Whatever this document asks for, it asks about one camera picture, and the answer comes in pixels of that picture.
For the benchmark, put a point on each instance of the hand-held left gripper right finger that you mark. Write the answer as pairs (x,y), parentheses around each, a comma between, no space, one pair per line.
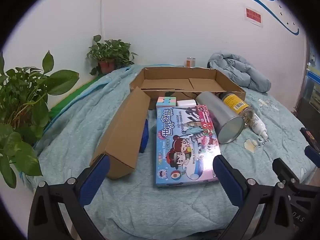
(227,180)

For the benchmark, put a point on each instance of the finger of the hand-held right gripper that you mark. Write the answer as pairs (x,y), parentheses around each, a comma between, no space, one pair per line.
(282,167)
(312,153)

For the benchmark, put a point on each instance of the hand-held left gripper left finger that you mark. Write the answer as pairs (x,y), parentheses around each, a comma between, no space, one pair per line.
(96,180)

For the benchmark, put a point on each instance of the white plastic bottle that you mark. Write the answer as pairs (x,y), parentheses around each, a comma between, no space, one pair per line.
(260,127)

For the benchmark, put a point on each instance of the colourful board game box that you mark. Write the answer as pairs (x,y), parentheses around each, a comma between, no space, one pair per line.
(185,145)

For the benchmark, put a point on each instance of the blue stapler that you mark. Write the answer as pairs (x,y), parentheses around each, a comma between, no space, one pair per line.
(144,137)

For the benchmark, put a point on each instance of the silver metal tin can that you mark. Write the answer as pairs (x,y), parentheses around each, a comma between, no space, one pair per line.
(220,115)

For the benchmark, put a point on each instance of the yellow label glass jar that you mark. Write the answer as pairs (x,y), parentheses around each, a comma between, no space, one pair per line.
(236,103)

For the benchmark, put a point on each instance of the white hair dryer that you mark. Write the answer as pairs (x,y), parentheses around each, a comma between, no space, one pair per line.
(186,103)

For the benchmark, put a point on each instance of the pastel puzzle cube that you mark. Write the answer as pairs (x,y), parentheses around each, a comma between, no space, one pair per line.
(165,102)

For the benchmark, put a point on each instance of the cardboard box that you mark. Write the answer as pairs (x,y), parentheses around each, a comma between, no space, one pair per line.
(175,82)

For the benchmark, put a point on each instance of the teal quilted blanket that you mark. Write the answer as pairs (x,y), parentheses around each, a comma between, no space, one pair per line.
(155,205)

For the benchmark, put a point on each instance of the glass door with posters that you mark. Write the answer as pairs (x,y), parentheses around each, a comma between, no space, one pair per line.
(313,85)

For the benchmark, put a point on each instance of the green cloth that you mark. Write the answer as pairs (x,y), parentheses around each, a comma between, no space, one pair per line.
(62,105)

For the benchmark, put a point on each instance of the light blue puffer jacket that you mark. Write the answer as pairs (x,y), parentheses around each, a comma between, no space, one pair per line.
(240,70)

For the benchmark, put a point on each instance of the large leafy green plant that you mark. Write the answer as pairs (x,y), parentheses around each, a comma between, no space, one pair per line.
(22,100)

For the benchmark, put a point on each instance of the orange label drink can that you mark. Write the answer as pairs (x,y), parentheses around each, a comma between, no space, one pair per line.
(190,62)

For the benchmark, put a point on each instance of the small potted green plant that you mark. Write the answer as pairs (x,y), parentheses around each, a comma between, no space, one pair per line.
(110,52)

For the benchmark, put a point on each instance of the red wall sign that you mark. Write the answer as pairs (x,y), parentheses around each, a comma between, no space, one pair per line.
(253,15)

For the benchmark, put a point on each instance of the blue wall decal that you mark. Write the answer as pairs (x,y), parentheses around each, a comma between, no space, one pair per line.
(265,2)

